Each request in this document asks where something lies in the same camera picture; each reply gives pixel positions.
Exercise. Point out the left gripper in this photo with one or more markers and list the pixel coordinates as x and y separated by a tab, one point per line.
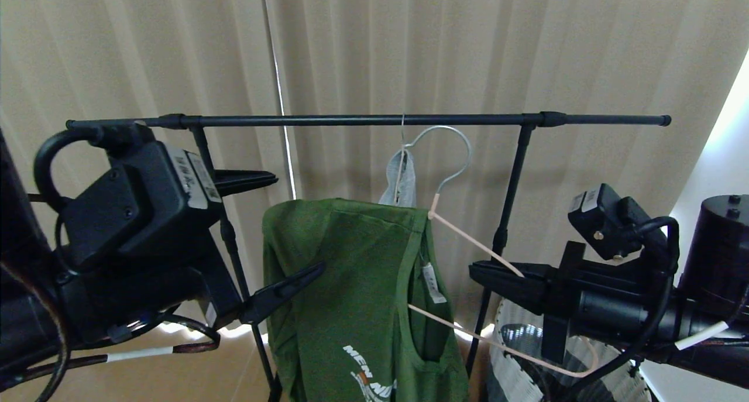
152	296

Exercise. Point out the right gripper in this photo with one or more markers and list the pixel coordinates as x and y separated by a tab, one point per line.
614	308

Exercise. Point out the green garment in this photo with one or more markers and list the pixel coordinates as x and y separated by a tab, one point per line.
351	273

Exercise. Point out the pale grey shorts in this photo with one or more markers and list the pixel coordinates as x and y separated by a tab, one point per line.
406	185

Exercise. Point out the pink clothes hanger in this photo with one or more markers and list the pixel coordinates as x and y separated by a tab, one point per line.
402	130
434	206

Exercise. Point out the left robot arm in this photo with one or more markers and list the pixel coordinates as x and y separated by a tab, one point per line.
23	320

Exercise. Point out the white laundry basket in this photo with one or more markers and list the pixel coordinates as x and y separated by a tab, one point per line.
515	355

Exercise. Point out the black clothes rack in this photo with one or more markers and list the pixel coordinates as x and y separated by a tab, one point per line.
351	120

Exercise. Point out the beige curtain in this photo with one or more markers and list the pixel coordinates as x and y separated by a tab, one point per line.
409	39

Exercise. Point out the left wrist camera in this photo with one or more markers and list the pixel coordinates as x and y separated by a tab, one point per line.
134	203

